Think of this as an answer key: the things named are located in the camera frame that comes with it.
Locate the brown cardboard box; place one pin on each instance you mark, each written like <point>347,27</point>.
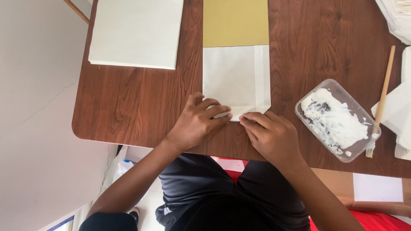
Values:
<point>340,184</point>

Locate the wooden glue brush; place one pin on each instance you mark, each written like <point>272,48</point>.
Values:
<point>382,99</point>

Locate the red cloth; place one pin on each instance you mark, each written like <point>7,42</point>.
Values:
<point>366,221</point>

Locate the white plastic bag with blue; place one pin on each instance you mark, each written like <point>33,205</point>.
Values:
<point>120,166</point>

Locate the stack of white paper sheets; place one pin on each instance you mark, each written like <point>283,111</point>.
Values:
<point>136,32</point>

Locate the yellow cardboard template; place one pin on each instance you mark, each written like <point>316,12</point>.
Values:
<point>235,23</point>

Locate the clear plastic glue container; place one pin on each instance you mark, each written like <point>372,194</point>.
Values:
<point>337,120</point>

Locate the white paper bag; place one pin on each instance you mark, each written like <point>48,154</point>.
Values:
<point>234,80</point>

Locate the person's dark shorts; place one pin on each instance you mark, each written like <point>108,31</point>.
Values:
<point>224,195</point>

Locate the person's right hand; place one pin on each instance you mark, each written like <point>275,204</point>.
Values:
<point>274,138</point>

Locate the pile of finished white bags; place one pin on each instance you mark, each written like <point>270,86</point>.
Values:
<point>396,112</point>

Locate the person's left hand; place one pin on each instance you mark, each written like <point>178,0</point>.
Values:
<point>196,123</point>

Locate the wooden stick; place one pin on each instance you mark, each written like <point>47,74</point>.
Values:
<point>76,11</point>

